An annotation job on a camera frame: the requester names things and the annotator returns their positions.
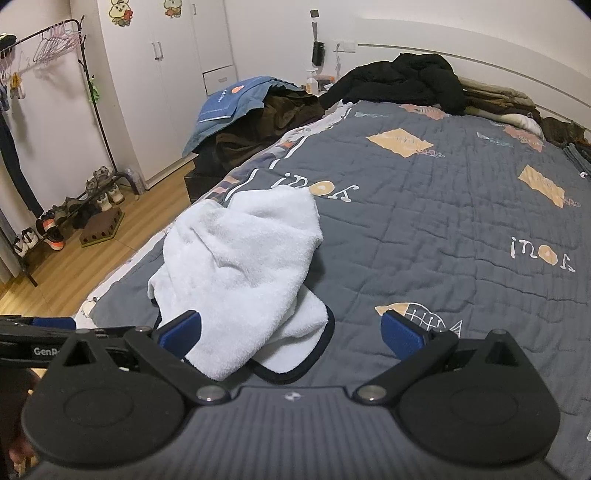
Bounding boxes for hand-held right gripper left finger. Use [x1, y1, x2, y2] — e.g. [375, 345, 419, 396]
[60, 310, 232, 407]

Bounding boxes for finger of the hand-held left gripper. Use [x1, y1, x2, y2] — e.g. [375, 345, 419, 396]
[0, 315, 78, 332]

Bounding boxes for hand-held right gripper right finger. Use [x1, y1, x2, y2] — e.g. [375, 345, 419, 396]
[353, 309, 532, 407]

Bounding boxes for white fleece blanket black trim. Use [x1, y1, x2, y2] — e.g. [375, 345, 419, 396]
[148, 187, 335, 385]

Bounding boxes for black clothes rack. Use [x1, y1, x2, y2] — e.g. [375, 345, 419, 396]
[0, 16, 144, 287]

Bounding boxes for row of folded clothes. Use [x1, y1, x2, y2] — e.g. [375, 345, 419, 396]
[564, 142, 591, 178]

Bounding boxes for pink clothes hangers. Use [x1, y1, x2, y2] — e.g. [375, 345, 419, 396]
[34, 21, 84, 65]

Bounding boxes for brown hexagonal cardboard box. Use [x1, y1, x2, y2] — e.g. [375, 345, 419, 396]
[79, 208, 123, 247]

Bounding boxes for grey quilted printed bedspread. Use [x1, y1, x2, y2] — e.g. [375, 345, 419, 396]
[83, 99, 591, 480]

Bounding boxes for row of shoes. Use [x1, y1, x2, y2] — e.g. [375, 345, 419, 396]
[11, 166, 127, 257]

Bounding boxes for black storage box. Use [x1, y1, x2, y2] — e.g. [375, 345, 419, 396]
[184, 154, 232, 204]

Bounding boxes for hanging dark trousers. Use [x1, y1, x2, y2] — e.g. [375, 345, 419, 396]
[0, 111, 44, 217]

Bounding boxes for blue quilted blanket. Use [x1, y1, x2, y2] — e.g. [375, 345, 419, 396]
[182, 76, 319, 158]

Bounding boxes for dark brown fleece clothing pile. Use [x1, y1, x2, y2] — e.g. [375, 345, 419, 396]
[215, 90, 326, 171]

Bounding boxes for white wardrobe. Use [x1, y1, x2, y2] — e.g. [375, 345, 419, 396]
[97, 0, 238, 190]

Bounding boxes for cream rolled cloth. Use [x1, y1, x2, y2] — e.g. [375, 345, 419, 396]
[466, 111, 544, 137]

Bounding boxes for folded beige brown blankets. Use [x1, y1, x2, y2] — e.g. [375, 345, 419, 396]
[457, 76, 546, 123]

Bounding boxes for black puffer jacket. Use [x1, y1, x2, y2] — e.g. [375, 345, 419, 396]
[318, 53, 467, 116]

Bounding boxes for tabby cat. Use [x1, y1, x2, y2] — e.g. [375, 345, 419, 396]
[540, 117, 591, 144]

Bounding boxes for white headboard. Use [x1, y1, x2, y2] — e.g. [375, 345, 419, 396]
[323, 44, 591, 130]

